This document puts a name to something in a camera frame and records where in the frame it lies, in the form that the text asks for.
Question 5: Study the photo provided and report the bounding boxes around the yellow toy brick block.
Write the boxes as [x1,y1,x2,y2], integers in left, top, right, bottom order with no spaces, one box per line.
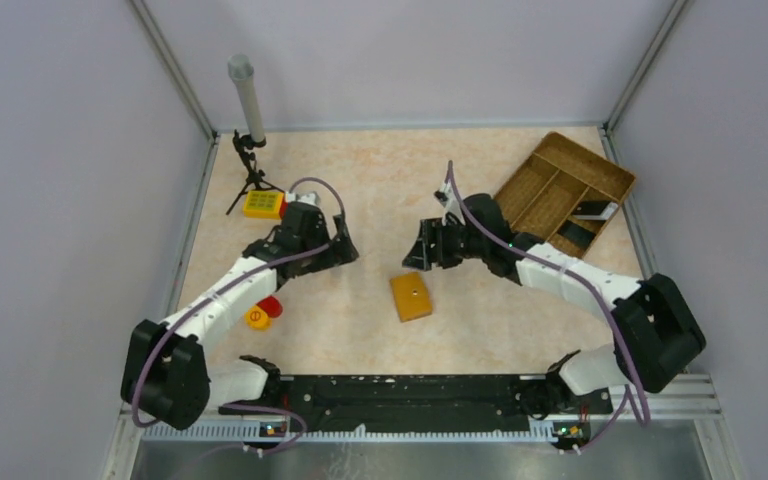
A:
[242,190,285,220]

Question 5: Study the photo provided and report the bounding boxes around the red blue toy bricks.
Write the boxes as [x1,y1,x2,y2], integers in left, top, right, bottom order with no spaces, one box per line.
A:
[279,199,289,219]

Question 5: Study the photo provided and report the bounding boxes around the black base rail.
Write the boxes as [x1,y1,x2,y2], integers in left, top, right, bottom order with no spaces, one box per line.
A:
[255,374,613,433]

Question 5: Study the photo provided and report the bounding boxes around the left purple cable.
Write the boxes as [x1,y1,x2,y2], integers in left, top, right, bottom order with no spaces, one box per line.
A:
[130,176,347,429]

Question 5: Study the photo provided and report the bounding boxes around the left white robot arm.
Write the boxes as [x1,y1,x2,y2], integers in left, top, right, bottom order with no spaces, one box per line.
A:
[120,201,359,430]

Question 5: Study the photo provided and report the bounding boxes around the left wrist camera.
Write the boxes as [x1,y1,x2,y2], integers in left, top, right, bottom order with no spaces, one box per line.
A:
[294,191,321,207]

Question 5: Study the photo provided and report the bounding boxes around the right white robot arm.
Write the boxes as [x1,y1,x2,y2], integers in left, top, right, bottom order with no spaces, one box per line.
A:
[402,193,707,414]

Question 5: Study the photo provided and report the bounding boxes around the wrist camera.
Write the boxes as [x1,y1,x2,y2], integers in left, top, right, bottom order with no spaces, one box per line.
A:
[434,181,464,225]
[294,191,321,207]

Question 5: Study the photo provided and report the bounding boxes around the grey cylinder on tripod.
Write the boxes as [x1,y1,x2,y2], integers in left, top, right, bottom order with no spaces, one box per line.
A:
[227,54,266,147]

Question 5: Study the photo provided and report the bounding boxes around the red yellow button toy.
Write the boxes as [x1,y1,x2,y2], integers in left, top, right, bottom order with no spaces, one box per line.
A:
[243,296,283,331]

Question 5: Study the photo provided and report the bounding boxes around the yellow leather card holder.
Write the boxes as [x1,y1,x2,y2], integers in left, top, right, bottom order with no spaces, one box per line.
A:
[389,272,433,322]

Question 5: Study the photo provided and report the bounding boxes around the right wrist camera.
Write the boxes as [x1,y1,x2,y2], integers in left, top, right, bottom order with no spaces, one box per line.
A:
[434,181,464,225]

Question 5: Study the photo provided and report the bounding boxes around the purple cable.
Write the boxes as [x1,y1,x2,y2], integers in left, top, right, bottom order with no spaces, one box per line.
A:
[130,176,347,429]
[444,160,653,455]

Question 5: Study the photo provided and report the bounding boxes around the loose black card in tray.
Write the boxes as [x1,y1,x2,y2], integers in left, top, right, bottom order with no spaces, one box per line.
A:
[557,220,596,251]

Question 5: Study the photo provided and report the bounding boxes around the woven brown divided tray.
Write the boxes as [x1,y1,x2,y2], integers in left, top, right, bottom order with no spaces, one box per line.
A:
[494,131,636,258]

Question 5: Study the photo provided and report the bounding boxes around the grey slotted cable duct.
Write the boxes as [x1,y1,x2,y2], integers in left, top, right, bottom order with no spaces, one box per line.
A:
[142,420,558,443]

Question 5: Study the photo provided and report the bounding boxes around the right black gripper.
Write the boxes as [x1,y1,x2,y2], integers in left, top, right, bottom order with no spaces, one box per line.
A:
[404,216,489,271]

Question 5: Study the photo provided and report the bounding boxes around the grey silver cards in tray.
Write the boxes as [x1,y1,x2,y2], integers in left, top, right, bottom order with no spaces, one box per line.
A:
[570,200,620,222]

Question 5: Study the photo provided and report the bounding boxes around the small black tripod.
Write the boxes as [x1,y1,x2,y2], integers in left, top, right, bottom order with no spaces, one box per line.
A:
[225,130,283,215]

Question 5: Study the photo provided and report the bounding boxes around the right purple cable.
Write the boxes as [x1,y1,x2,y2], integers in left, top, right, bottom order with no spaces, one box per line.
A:
[444,160,653,455]

